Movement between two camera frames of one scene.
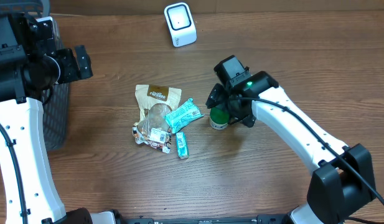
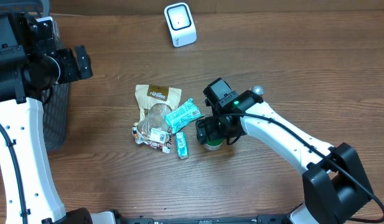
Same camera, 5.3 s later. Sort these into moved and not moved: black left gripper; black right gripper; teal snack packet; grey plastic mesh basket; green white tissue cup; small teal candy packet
Moved: green white tissue cup; black right gripper
Not moved: black left gripper; small teal candy packet; teal snack packet; grey plastic mesh basket
